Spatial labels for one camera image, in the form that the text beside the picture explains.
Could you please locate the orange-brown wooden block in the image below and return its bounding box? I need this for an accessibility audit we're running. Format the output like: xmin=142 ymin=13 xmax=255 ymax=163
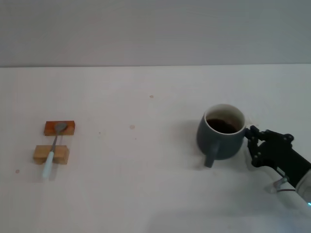
xmin=43 ymin=121 xmax=76 ymax=136

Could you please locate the right wrist cable with connector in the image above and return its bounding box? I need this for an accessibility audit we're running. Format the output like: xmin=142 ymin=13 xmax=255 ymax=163
xmin=267 ymin=177 xmax=296 ymax=194

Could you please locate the spoon with light blue handle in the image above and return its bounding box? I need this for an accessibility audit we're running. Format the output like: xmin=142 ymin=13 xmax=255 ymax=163
xmin=42 ymin=122 xmax=68 ymax=180

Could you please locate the dark grey ceramic mug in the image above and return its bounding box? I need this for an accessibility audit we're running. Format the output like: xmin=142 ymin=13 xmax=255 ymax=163
xmin=196 ymin=103 xmax=246 ymax=168

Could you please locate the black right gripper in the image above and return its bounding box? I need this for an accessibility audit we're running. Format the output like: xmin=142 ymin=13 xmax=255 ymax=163
xmin=244 ymin=124 xmax=311 ymax=192

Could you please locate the light wooden notched block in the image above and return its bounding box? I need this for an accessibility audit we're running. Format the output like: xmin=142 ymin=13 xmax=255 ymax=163
xmin=33 ymin=145 xmax=70 ymax=166

